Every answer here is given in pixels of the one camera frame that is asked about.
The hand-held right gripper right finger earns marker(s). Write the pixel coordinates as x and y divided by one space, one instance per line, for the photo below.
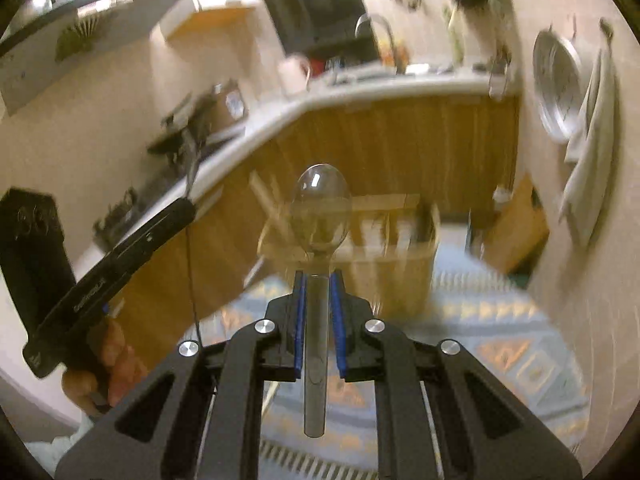
336 325

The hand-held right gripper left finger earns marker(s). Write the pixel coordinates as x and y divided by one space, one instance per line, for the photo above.
299 325

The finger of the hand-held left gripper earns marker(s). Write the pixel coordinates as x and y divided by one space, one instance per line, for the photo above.
160 230

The clear plastic spoon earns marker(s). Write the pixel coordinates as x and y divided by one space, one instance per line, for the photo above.
316 400

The yellow plastic utensil basket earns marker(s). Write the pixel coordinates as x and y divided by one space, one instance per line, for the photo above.
395 270

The hanging kitchen utensils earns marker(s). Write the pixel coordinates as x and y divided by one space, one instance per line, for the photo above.
497 75

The person's left hand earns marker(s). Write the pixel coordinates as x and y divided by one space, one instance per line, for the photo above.
120 360

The gas stove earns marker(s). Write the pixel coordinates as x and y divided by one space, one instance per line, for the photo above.
135 205

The black wok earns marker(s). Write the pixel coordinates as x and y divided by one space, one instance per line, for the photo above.
177 130

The brown rice cooker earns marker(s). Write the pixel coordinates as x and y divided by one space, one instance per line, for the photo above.
225 105

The patterned tablecloth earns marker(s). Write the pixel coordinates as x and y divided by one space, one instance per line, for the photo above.
500 340

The wooden base cabinets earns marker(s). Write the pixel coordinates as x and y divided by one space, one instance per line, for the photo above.
410 145

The wooden stool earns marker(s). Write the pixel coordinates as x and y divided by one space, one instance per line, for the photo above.
515 230

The white electric kettle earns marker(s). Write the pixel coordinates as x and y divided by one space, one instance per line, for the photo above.
292 76

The small white-capped bottle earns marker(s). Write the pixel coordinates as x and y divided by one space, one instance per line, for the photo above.
501 195

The range hood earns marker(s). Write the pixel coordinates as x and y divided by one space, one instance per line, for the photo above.
85 25

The white kitchen countertop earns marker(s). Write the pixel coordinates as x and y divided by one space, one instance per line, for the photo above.
350 92

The yellow dish soap bottle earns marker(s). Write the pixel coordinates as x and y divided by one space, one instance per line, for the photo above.
387 55

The dark window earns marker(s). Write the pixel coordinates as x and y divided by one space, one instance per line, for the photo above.
320 5

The metal faucet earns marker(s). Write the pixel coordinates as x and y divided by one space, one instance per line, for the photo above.
387 35

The grey hanging towel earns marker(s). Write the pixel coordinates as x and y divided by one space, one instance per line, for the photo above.
595 160

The green bottle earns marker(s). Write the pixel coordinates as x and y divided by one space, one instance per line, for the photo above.
456 35

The round metal steamer tray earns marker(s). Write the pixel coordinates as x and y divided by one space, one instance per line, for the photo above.
557 85

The metal wall hook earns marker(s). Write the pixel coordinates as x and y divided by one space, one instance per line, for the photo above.
606 26

